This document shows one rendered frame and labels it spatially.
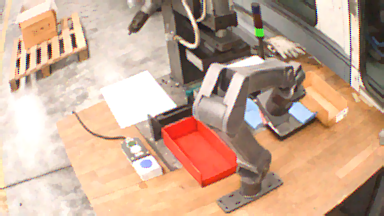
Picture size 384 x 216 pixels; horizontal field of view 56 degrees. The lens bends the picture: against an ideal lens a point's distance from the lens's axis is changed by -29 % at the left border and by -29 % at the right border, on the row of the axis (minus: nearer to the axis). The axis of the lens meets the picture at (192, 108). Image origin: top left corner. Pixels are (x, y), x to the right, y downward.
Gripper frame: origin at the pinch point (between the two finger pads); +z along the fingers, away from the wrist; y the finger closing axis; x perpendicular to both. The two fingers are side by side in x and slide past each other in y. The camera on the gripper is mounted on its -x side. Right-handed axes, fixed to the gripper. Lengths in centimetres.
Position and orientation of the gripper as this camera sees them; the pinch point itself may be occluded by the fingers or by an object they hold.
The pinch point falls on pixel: (265, 121)
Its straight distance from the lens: 140.7
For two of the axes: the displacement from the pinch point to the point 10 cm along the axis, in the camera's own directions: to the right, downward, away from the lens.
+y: -4.7, -8.1, 3.4
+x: -8.7, 3.5, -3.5
